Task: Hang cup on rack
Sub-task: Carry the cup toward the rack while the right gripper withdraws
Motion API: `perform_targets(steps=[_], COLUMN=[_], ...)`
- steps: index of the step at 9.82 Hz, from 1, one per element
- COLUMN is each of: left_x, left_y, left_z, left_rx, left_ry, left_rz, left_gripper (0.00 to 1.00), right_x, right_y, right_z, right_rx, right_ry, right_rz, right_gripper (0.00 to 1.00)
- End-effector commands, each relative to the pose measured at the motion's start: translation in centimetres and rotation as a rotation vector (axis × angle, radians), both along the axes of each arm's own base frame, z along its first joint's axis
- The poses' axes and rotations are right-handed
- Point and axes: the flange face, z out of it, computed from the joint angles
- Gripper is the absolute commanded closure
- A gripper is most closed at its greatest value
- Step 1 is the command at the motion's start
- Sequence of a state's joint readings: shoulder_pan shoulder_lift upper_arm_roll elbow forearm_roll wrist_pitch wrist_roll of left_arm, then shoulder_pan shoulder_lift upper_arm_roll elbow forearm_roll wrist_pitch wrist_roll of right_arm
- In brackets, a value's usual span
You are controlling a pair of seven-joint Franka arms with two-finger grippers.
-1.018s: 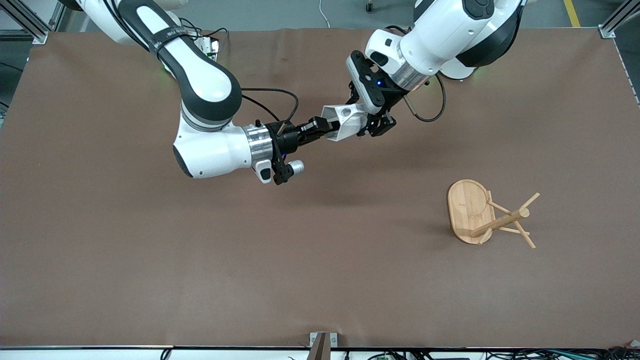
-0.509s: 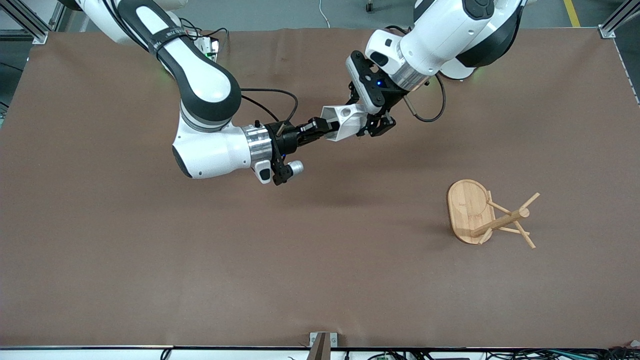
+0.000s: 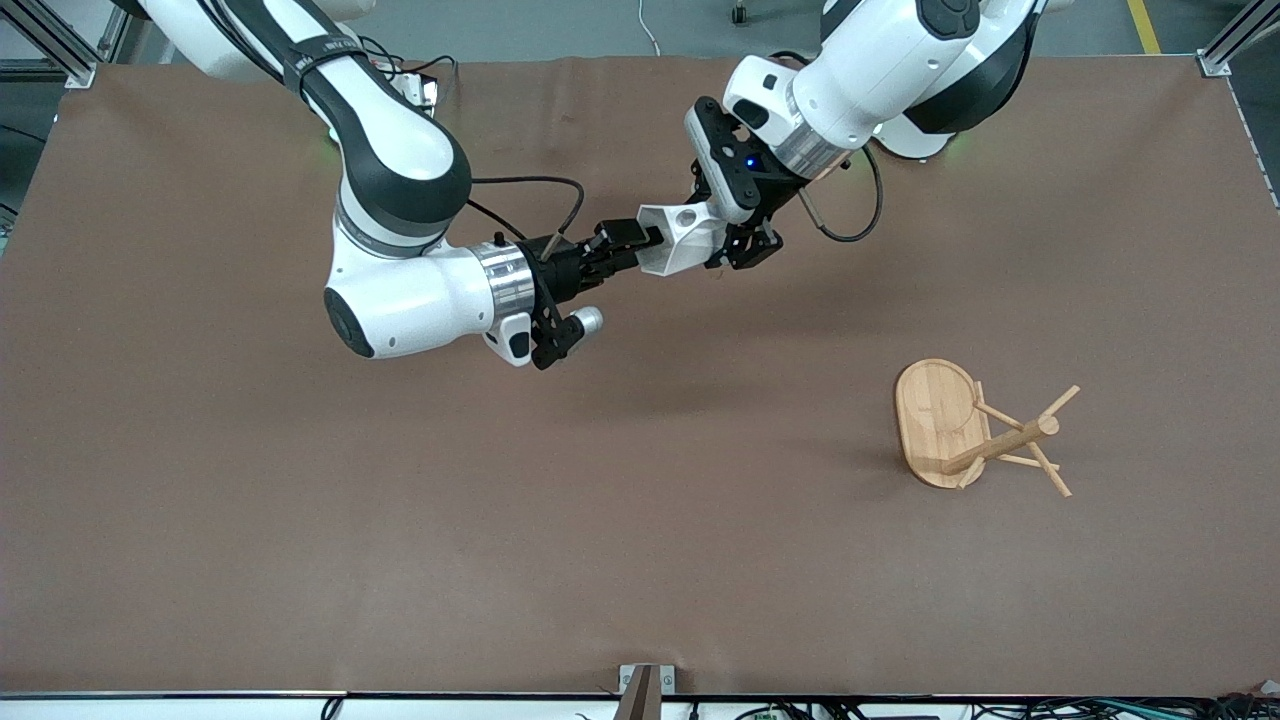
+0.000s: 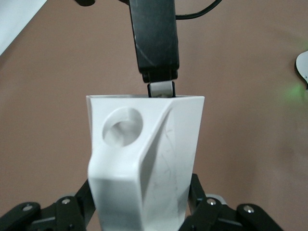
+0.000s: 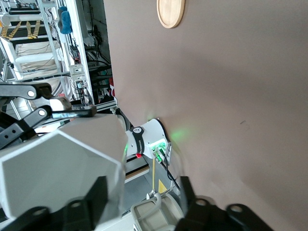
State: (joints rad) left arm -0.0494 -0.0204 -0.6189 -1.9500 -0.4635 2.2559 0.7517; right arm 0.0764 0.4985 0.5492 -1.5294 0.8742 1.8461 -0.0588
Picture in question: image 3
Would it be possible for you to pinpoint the bamboo cup rack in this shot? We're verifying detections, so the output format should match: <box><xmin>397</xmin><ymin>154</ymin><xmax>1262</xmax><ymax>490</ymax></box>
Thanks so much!
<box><xmin>893</xmin><ymin>358</ymin><xmax>1082</xmax><ymax>499</ymax></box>

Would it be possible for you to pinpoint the black right base cable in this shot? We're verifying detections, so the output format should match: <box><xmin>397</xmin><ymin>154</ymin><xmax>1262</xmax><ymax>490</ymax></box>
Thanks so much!
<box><xmin>375</xmin><ymin>50</ymin><xmax>459</xmax><ymax>106</ymax></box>

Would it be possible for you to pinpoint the aluminium frame profile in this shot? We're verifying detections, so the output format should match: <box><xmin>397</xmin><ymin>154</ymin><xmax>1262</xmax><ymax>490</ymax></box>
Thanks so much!
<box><xmin>1197</xmin><ymin>0</ymin><xmax>1280</xmax><ymax>79</ymax></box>
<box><xmin>0</xmin><ymin>0</ymin><xmax>141</xmax><ymax>90</ymax></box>

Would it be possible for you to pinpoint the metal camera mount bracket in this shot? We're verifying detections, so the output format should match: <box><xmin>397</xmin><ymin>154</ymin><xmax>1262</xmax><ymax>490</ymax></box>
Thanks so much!
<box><xmin>618</xmin><ymin>663</ymin><xmax>677</xmax><ymax>720</ymax></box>

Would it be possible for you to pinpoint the white angular plastic cup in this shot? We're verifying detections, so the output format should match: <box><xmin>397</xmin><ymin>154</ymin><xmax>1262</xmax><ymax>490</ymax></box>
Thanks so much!
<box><xmin>637</xmin><ymin>200</ymin><xmax>732</xmax><ymax>278</ymax></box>

